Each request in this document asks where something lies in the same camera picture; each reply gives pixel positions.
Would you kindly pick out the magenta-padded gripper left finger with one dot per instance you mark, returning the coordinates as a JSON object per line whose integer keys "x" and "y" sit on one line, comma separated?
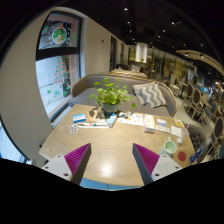
{"x": 78, "y": 160}

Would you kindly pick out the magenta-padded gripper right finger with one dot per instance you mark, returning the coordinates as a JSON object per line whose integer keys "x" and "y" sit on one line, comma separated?
{"x": 146, "y": 160}

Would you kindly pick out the pale green ceramic mug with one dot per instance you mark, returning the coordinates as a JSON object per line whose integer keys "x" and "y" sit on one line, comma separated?
{"x": 170, "y": 147}

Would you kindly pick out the pill blister pack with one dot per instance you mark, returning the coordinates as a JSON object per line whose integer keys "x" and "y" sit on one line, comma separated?
{"x": 73, "y": 128}

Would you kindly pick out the flat round red coaster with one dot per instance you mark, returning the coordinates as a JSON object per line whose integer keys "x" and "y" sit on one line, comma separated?
{"x": 182, "y": 156}

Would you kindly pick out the white tissue box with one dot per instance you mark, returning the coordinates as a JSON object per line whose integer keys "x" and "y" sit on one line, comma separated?
{"x": 149, "y": 123}

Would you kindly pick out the white paper slip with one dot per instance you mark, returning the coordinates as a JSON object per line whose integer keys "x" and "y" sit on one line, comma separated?
{"x": 162, "y": 125}

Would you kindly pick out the white paper napkin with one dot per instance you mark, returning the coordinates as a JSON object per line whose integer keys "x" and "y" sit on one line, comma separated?
{"x": 175, "y": 131}

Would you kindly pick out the blue white small card box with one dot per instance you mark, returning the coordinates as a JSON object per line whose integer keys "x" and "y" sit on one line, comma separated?
{"x": 79, "y": 117}

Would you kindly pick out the white printed paper leaflets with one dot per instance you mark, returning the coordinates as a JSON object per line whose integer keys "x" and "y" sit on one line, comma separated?
{"x": 133, "y": 119}

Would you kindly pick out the yellow card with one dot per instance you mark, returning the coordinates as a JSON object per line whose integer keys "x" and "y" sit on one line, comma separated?
{"x": 179, "y": 123}

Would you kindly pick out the small blue white carton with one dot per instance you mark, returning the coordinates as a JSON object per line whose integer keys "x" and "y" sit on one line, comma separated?
{"x": 112, "y": 120}

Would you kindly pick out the dark grey tufted armchair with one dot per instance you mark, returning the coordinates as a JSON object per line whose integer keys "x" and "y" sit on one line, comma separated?
{"x": 198, "y": 135}

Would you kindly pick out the grey curved sofa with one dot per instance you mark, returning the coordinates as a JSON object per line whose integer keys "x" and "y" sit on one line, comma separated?
{"x": 83, "y": 100}

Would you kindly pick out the grey white chevron cushion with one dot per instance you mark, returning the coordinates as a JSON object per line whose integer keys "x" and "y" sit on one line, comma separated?
{"x": 150, "y": 95}

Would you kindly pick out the green potted plant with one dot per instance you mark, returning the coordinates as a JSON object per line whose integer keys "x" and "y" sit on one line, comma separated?
{"x": 110, "y": 95}

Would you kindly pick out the window with festive decals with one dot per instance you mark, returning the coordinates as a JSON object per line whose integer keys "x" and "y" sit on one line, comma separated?
{"x": 56, "y": 76}

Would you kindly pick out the group of ceiling spotlights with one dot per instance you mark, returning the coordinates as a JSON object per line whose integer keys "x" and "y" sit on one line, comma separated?
{"x": 163, "y": 31}

